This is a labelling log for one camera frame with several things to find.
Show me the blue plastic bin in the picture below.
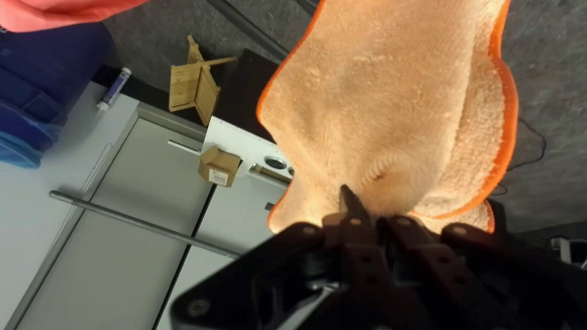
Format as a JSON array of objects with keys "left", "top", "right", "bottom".
[{"left": 0, "top": 22, "right": 115, "bottom": 169}]

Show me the white and blue tube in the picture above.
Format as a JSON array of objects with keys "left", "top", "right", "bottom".
[{"left": 96, "top": 67, "right": 132, "bottom": 112}]

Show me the peach cloth with orange edge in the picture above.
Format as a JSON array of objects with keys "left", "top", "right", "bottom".
[{"left": 256, "top": 0, "right": 519, "bottom": 235}]

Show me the black cable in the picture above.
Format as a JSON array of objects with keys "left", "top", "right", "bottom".
[{"left": 490, "top": 117, "right": 547, "bottom": 197}]

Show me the small bamboo rack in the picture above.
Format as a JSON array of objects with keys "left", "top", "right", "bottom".
[{"left": 168, "top": 35, "right": 238, "bottom": 127}]

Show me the small cardboard box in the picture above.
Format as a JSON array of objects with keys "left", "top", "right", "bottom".
[{"left": 198, "top": 145, "right": 242, "bottom": 188}]

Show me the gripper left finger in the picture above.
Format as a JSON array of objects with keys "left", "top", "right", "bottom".
[{"left": 171, "top": 185, "right": 390, "bottom": 330}]

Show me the coral pink sweatshirt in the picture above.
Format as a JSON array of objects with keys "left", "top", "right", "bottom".
[{"left": 0, "top": 0, "right": 150, "bottom": 33}]

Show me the white cabinet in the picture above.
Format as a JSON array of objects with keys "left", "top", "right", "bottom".
[{"left": 0, "top": 82, "right": 296, "bottom": 330}]

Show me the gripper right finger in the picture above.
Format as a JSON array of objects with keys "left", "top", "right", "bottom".
[{"left": 377, "top": 215, "right": 587, "bottom": 330}]

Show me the grey metal rod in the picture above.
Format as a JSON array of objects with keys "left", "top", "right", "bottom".
[{"left": 49, "top": 190, "right": 242, "bottom": 259}]

